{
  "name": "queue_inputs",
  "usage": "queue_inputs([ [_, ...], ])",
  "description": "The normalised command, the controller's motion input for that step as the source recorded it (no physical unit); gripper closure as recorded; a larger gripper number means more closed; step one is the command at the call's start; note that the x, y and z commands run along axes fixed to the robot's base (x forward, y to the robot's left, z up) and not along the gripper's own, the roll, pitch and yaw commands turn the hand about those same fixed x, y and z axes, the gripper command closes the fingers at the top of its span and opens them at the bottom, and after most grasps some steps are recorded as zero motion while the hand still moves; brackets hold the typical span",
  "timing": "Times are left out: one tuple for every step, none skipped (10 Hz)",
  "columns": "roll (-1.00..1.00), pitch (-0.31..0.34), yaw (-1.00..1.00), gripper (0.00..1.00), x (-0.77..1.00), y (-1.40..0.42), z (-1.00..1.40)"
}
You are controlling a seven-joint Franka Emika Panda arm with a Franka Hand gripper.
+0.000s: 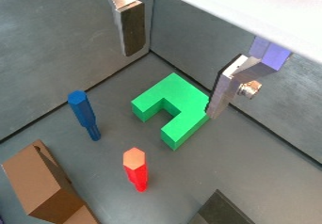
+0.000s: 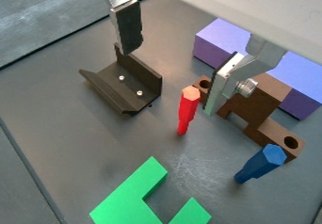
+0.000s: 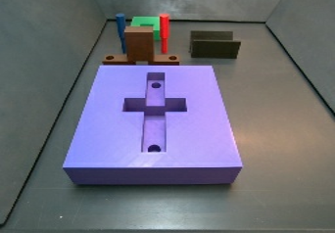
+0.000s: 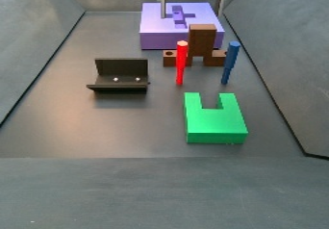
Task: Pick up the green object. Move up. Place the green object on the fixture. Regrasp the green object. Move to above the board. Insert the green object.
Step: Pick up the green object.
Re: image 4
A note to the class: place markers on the green U-shaped block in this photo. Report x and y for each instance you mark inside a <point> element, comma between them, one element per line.
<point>218,125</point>

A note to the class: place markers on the purple board with cross slot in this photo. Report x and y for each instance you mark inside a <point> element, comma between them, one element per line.
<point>162,32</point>

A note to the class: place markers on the brown T-shaped block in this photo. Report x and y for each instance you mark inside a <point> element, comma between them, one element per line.
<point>201,45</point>

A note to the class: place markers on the blue cylindrical peg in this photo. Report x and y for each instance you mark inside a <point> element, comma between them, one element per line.
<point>231,55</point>

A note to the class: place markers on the red cylindrical peg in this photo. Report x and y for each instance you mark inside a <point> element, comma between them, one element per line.
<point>181,60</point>

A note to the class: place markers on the black angle bracket fixture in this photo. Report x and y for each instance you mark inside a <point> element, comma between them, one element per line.
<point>120,74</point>

